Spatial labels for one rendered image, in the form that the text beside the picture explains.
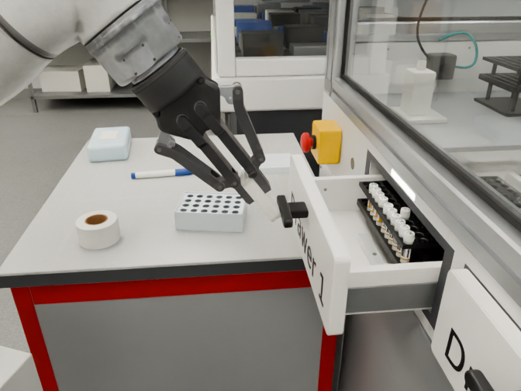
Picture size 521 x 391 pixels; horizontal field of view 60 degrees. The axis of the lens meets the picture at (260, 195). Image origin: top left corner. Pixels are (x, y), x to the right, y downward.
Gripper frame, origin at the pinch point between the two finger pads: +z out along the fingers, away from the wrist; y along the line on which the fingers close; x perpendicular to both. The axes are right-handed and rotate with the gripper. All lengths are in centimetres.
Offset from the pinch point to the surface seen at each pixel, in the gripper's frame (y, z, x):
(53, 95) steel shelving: -167, -22, 366
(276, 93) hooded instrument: 6, 13, 80
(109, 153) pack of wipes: -34, -6, 55
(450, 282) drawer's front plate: 13.1, 11.0, -17.8
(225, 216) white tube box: -11.4, 8.6, 19.1
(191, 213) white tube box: -16.1, 5.0, 20.1
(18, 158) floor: -170, -6, 254
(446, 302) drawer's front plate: 11.8, 12.9, -18.1
